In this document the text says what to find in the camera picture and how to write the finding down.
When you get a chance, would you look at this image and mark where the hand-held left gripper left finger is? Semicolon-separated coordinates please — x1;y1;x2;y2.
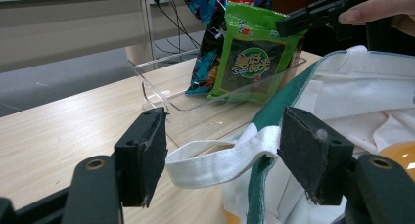
114;106;169;208

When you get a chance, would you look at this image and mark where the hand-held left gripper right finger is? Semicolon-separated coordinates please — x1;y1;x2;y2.
277;106;355;206

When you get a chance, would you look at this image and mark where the white canvas tote bag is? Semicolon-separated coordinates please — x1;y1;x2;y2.
164;45;415;224

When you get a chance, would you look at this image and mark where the green snack packet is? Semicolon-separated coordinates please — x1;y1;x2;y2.
207;2;307;105

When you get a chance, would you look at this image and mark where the clear plastic container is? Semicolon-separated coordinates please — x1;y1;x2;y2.
132;49;307;112

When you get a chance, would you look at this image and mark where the blue chip bag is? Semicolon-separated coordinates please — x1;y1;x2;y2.
180;0;275;96

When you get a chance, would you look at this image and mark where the black curtain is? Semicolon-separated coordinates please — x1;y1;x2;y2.
270;0;415;57

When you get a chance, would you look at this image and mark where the orange juice bottle white cap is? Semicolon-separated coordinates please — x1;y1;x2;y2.
378;140;415;181

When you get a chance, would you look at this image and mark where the beige office desk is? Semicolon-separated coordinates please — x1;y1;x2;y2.
0;0;207;73

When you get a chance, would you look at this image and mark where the black power cable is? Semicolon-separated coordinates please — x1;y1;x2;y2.
153;2;202;56
155;0;202;49

